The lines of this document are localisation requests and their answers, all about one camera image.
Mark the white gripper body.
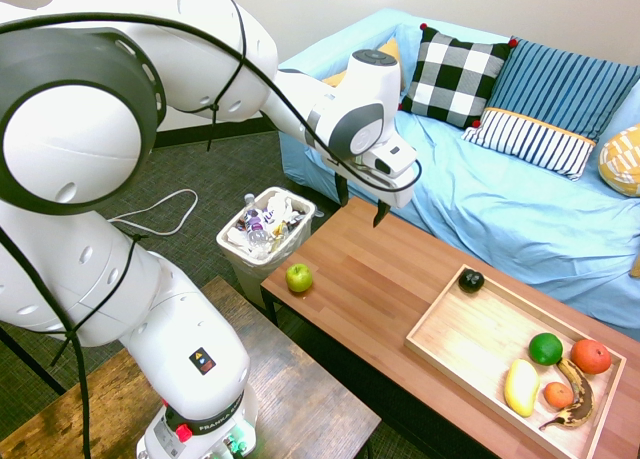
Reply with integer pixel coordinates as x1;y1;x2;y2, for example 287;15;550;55
327;153;419;210

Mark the green apple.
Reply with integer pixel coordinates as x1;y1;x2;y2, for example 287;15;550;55
284;263;314;294

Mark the wooden tray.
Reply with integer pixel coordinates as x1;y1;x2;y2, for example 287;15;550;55
403;263;628;459

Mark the reddish wooden coffee table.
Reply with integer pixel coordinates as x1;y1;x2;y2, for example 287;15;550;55
259;196;640;459

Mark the white purple printed wrapper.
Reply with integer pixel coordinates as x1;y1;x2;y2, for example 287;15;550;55
259;193;294;230

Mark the light blue sofa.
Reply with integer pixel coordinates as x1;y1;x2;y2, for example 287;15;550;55
277;7;640;340

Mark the plain mustard pillow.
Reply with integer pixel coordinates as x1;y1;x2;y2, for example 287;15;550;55
321;37;404;89

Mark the small black fruit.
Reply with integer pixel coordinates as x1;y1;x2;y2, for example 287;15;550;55
457;270;485;295

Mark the black white checkered pillow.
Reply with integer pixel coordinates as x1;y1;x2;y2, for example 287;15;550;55
399;22;519;130

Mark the white trash bin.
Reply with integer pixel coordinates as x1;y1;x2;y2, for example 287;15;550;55
215;186;319;310

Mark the white navy striped pillow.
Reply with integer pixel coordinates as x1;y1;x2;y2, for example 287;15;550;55
460;106;598;182

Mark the blue striped pillow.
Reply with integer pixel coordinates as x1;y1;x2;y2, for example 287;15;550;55
487;37;640;143

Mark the rustic dark wood table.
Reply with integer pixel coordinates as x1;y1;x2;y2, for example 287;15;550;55
0;274;382;459

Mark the green lime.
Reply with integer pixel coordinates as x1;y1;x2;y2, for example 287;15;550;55
528;332;564;367

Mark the yellow mango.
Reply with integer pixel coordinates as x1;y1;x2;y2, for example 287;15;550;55
503;358;542;419

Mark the yellow white patterned bolster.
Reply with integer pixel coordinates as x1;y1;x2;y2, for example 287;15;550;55
597;123;640;199

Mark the red orange grapefruit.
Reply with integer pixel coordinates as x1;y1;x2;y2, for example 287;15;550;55
570;338;613;376

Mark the small orange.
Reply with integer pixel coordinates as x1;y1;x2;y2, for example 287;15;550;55
543;381;575;410

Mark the overripe spotted banana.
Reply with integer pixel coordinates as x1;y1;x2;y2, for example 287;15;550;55
538;357;596;432

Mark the black tripod stand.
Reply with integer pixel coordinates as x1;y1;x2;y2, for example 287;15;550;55
0;325;68;396

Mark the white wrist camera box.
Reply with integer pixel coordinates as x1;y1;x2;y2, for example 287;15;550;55
367;132;418;179

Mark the white floor cable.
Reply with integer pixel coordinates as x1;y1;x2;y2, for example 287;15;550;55
107;188;200;238

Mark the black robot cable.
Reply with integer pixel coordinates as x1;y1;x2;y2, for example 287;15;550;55
0;11;424;459

